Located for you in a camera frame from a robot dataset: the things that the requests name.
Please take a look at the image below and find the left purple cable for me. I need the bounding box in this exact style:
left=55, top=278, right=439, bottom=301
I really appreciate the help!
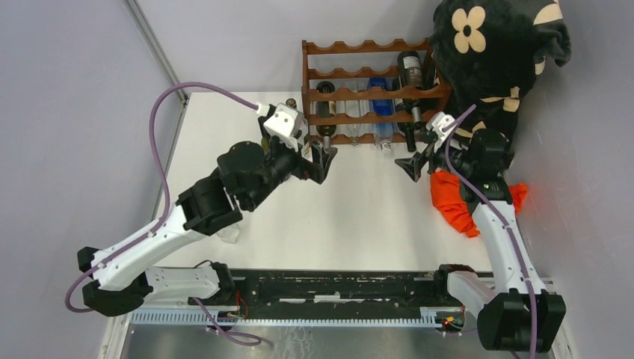
left=64, top=82, right=261, bottom=346

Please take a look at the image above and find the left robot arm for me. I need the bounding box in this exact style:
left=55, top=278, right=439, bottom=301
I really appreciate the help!
left=78, top=137, right=338, bottom=317

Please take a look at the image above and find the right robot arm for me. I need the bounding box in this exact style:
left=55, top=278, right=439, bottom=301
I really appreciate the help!
left=395, top=129, right=567, bottom=358

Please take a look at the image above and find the green wine bottle front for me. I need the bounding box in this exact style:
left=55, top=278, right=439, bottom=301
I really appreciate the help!
left=316, top=81, right=337, bottom=153

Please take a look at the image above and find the black floral blanket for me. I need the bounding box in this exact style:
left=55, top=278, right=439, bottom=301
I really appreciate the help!
left=426, top=0, right=571, bottom=145

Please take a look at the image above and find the small clear glass bottle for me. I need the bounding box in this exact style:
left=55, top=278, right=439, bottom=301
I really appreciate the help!
left=344, top=79, right=366, bottom=146

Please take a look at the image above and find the clear empty lying bottle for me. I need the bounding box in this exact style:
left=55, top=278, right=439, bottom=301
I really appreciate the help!
left=215, top=224, right=241, bottom=244

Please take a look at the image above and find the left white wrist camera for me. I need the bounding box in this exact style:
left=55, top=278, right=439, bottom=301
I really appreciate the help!
left=256, top=102, right=309, bottom=151

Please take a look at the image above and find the black mounting rail base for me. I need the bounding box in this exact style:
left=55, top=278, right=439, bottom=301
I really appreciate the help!
left=141, top=266, right=481, bottom=328

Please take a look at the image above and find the orange cloth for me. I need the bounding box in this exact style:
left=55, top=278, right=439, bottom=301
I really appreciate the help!
left=430, top=170, right=529, bottom=238

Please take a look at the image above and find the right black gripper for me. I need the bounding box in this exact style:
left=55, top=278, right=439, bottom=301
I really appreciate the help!
left=395, top=130, right=475, bottom=182

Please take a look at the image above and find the brown wooden wine rack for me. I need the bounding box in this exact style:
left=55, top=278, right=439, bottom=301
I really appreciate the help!
left=301, top=39, right=452, bottom=126

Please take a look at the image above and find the blue square bottle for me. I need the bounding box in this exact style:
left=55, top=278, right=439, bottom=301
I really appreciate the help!
left=367, top=77, right=395, bottom=155

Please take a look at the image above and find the green wine bottle white label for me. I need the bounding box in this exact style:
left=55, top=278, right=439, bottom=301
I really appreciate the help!
left=392, top=79, right=419, bottom=153

